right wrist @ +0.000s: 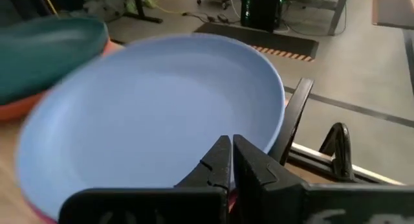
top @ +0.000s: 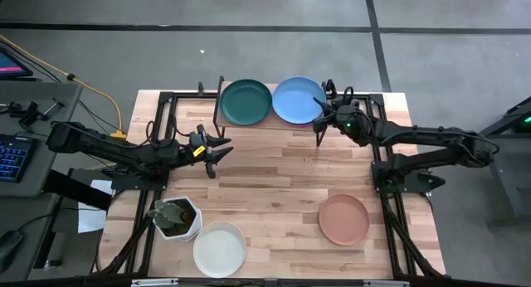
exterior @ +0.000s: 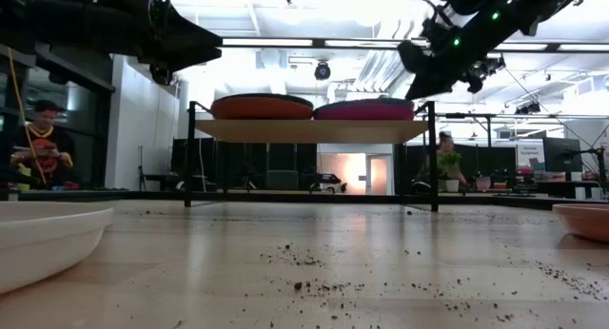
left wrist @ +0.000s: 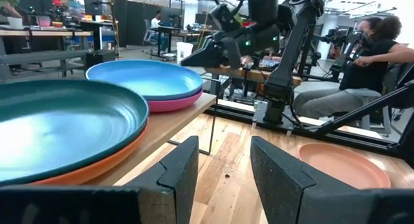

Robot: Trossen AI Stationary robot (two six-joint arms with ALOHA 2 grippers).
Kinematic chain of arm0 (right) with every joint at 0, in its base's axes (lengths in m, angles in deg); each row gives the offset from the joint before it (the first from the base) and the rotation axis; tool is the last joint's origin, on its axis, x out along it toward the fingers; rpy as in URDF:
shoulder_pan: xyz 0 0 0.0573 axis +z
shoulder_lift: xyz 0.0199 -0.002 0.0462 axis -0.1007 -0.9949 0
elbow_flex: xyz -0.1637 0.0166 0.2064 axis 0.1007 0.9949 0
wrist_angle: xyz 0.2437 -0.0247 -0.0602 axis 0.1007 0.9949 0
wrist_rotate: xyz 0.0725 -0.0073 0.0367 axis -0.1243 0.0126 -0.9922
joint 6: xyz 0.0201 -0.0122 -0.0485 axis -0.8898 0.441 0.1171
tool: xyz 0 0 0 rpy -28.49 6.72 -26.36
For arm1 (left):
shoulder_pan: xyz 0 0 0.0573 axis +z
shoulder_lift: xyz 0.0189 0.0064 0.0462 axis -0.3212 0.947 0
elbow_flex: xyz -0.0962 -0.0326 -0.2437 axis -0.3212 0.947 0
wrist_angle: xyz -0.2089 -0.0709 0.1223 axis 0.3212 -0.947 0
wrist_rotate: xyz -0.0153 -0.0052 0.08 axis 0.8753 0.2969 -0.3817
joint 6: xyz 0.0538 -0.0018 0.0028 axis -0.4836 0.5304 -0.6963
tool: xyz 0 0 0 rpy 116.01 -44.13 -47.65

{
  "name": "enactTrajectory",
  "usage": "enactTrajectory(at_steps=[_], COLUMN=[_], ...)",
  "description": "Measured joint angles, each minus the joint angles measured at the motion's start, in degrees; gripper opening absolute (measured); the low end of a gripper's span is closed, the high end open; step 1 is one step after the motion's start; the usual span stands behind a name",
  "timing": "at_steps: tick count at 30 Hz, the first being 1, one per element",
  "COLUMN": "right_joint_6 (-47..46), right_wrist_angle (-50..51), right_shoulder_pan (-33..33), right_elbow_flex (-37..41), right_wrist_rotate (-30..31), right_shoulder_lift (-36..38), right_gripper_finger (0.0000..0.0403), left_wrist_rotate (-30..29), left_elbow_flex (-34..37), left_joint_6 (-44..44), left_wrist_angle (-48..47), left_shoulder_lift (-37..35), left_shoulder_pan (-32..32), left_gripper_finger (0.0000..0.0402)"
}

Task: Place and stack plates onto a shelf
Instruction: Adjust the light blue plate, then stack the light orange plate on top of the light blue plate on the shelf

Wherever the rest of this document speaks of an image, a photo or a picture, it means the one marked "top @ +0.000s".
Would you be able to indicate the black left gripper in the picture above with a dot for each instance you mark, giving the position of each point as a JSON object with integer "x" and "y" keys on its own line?
{"x": 203, "y": 156}

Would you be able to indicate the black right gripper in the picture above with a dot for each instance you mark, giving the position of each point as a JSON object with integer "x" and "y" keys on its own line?
{"x": 338, "y": 113}

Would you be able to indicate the blue plate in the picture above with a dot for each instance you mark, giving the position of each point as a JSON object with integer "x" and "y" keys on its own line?
{"x": 294, "y": 100}

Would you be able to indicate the dark green plate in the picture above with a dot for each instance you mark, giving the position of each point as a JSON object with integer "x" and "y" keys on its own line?
{"x": 245, "y": 102}

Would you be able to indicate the white plate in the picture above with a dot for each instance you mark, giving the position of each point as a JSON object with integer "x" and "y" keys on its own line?
{"x": 220, "y": 249}

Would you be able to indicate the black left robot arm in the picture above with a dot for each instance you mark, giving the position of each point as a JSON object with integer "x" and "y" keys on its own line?
{"x": 124, "y": 152}

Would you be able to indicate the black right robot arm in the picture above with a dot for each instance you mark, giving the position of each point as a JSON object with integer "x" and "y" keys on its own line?
{"x": 415, "y": 135}

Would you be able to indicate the wooden shelf black metal legs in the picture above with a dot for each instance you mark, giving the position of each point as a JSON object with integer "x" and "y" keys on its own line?
{"x": 257, "y": 128}

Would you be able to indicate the succulent in white hexagonal pot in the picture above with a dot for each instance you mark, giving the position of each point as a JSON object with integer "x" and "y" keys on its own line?
{"x": 168, "y": 215}

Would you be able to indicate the white paper sheet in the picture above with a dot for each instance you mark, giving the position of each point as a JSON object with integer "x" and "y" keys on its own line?
{"x": 89, "y": 220}

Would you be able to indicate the black flat panel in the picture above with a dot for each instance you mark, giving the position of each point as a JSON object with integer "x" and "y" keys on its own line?
{"x": 74, "y": 189}

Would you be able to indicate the grey desk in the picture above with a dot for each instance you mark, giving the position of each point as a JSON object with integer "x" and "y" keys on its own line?
{"x": 25, "y": 212}
{"x": 50, "y": 154}

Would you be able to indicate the black clamp tool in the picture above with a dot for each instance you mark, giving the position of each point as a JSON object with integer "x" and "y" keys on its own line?
{"x": 29, "y": 113}

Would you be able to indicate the black side table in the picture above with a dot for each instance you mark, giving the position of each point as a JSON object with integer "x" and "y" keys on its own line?
{"x": 510, "y": 183}

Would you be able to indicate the backlit black keyboard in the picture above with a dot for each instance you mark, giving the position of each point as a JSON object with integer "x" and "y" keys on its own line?
{"x": 12, "y": 158}

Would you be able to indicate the computer monitor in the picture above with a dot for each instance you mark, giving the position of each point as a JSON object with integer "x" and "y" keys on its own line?
{"x": 10, "y": 65}

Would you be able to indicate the black computer mouse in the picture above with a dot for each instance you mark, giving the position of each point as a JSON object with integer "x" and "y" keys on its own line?
{"x": 9, "y": 247}

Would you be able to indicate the black metal table frame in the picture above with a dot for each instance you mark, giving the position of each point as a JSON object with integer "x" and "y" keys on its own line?
{"x": 186, "y": 95}

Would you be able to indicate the silver metal bracket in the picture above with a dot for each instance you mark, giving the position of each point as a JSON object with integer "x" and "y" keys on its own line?
{"x": 153, "y": 282}
{"x": 386, "y": 283}

